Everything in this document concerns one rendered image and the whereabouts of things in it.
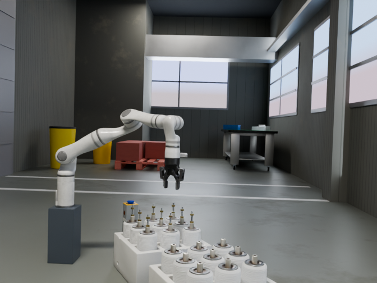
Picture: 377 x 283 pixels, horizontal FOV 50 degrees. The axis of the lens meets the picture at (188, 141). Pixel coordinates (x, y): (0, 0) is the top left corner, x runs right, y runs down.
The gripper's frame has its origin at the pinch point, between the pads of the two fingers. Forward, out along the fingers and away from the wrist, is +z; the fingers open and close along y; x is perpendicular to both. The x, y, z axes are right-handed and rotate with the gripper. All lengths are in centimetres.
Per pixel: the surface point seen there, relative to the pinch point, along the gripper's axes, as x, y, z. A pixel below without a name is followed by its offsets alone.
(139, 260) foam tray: -19.6, -2.9, 32.1
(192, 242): 6.5, 8.9, 27.8
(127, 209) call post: 10.4, -37.3, 18.4
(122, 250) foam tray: -8.7, -23.5, 34.4
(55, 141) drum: 276, -435, 0
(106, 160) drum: 401, -442, 39
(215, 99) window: 713, -382, -102
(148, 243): -13.4, -2.8, 26.0
